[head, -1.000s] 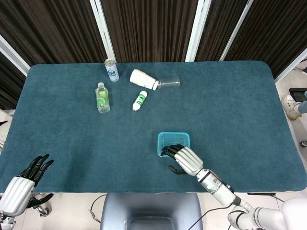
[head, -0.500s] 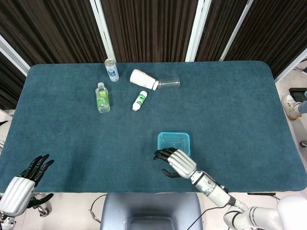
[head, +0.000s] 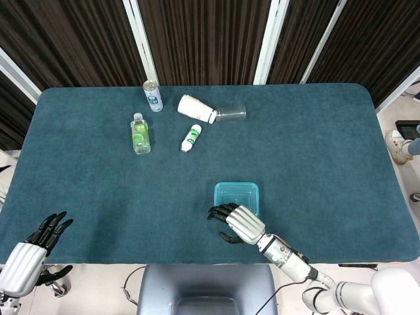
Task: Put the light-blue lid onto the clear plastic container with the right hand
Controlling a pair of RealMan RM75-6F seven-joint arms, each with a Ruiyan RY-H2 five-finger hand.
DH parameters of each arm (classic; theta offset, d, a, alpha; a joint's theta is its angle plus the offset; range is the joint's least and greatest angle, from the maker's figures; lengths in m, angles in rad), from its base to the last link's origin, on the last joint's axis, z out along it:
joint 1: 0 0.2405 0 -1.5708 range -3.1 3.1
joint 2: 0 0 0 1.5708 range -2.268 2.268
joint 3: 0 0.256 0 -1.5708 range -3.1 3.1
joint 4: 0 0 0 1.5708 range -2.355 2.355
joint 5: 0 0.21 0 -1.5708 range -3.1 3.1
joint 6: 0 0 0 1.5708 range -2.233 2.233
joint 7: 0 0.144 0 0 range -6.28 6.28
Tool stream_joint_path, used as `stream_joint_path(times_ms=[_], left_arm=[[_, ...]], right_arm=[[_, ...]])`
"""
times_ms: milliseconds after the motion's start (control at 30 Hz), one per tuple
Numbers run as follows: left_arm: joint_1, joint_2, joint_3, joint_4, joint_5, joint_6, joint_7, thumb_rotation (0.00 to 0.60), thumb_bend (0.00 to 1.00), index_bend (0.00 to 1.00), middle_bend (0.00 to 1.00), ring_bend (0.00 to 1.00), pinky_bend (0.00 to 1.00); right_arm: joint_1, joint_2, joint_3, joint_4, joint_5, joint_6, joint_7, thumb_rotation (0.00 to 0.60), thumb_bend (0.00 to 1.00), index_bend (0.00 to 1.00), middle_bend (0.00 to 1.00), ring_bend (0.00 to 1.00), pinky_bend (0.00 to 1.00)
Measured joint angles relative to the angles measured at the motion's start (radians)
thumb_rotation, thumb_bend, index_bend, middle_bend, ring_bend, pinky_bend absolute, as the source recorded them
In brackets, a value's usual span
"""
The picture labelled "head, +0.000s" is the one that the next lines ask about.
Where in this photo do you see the caster wheel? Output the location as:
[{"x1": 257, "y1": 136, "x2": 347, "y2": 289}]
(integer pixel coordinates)
[{"x1": 48, "y1": 280, "x2": 72, "y2": 298}]

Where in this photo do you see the white sneaker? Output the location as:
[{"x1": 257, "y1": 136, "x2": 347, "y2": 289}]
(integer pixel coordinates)
[{"x1": 385, "y1": 129, "x2": 414, "y2": 165}]

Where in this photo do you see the clear bottle with green label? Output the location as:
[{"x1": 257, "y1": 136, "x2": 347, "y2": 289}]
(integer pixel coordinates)
[{"x1": 130, "y1": 112, "x2": 153, "y2": 155}]

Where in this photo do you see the teal velvet tablecloth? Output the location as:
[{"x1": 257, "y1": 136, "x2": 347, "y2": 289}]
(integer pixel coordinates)
[{"x1": 0, "y1": 83, "x2": 420, "y2": 266}]

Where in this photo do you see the small white bottle green label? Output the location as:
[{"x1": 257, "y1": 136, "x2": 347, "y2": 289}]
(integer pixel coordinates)
[{"x1": 180, "y1": 124, "x2": 203, "y2": 154}]

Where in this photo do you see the black tablet device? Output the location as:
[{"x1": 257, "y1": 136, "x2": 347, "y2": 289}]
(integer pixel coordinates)
[{"x1": 395, "y1": 120, "x2": 420, "y2": 140}]

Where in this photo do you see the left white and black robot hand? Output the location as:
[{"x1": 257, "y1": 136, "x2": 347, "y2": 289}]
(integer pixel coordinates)
[{"x1": 0, "y1": 210, "x2": 74, "y2": 297}]

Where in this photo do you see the white drink can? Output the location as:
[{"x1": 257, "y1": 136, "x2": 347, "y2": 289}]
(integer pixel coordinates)
[{"x1": 142, "y1": 79, "x2": 164, "y2": 114}]

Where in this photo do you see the clear plastic cup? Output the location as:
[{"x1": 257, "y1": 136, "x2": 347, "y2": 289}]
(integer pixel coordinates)
[{"x1": 215, "y1": 105, "x2": 247, "y2": 123}]

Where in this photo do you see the white partition post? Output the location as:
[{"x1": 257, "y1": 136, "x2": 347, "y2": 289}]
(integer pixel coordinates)
[
  {"x1": 253, "y1": 0, "x2": 290, "y2": 85},
  {"x1": 0, "y1": 47, "x2": 43, "y2": 106},
  {"x1": 300, "y1": 0, "x2": 348, "y2": 84},
  {"x1": 123, "y1": 0, "x2": 161, "y2": 87},
  {"x1": 375, "y1": 64, "x2": 420, "y2": 116}
]

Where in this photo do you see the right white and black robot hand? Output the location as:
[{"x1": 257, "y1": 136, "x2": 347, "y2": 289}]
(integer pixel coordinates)
[{"x1": 207, "y1": 202, "x2": 266, "y2": 247}]

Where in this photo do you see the teal plastic container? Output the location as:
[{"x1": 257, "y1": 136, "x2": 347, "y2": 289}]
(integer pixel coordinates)
[{"x1": 213, "y1": 182, "x2": 262, "y2": 218}]

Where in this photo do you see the black cable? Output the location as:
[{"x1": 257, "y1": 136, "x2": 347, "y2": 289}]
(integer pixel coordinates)
[
  {"x1": 121, "y1": 265, "x2": 146, "y2": 306},
  {"x1": 255, "y1": 277, "x2": 312, "y2": 315}
]

